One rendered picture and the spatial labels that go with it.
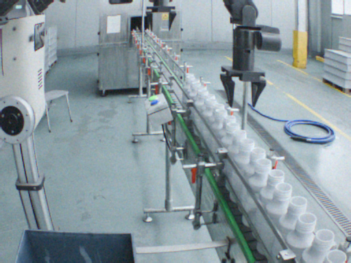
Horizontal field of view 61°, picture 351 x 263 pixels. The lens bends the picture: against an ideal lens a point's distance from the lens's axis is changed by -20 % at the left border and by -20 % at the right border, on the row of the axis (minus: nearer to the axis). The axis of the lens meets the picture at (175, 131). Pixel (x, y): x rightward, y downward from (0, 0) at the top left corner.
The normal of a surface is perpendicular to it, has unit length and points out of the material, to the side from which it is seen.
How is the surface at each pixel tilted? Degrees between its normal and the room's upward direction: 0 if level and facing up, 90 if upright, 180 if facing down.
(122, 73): 90
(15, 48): 90
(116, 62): 90
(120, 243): 90
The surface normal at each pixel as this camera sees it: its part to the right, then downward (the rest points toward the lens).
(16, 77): 0.15, 0.52
